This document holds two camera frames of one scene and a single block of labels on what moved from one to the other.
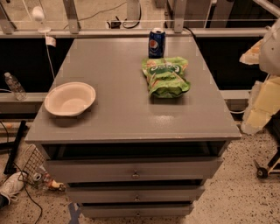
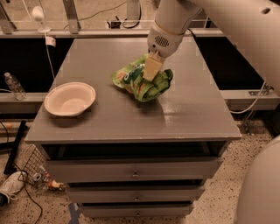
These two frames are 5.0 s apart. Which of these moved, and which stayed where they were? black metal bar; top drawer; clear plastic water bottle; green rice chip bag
Moved: green rice chip bag
Stayed: top drawer; clear plastic water bottle; black metal bar
